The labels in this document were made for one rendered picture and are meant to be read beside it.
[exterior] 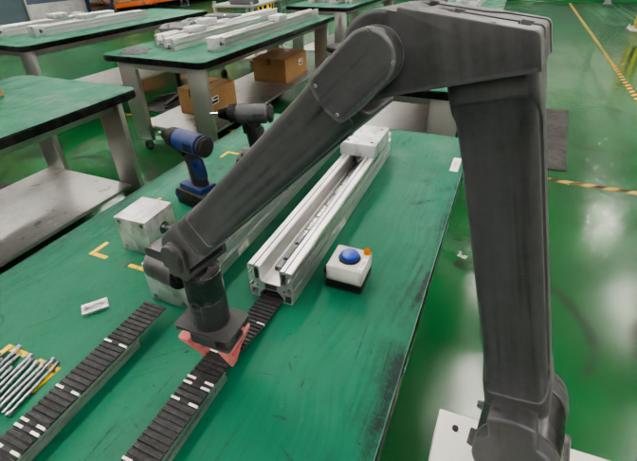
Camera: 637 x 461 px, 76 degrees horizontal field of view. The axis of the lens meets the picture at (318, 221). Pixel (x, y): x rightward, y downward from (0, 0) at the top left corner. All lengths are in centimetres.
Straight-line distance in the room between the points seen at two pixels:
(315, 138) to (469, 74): 14
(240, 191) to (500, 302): 27
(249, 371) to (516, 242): 55
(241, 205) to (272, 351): 39
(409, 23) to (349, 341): 61
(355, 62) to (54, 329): 82
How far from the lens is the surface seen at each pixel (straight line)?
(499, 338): 40
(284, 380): 75
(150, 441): 70
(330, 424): 71
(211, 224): 51
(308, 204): 102
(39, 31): 475
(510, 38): 28
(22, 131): 217
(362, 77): 29
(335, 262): 87
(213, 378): 73
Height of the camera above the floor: 139
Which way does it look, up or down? 34 degrees down
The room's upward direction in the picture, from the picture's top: 1 degrees counter-clockwise
